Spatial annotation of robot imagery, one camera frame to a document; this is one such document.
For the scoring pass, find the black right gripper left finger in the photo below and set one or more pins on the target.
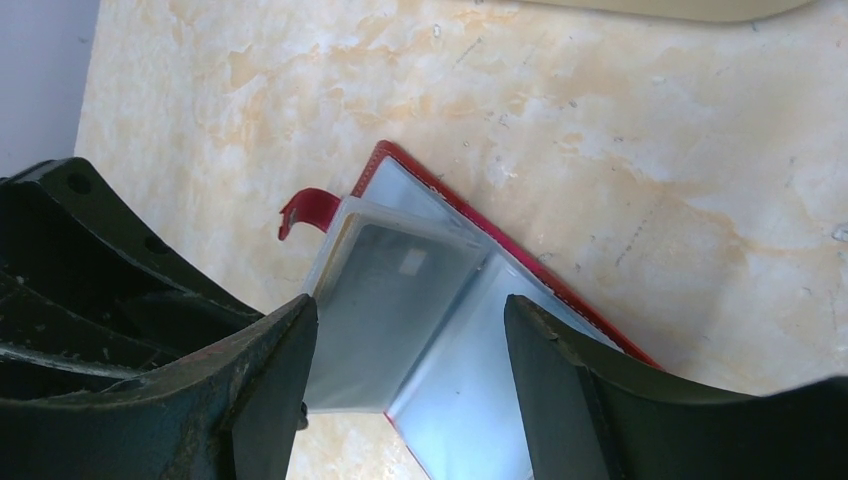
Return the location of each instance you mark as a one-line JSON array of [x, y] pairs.
[[230, 410]]

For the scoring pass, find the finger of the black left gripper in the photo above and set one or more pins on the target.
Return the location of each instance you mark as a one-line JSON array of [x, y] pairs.
[[104, 333], [66, 234]]

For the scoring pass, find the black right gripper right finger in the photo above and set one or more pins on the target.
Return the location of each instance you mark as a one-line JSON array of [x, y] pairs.
[[592, 412]]

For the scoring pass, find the grey credit card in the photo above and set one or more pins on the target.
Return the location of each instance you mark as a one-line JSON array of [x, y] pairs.
[[383, 294]]

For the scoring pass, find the red leather card holder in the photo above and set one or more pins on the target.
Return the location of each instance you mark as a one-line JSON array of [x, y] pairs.
[[457, 411]]

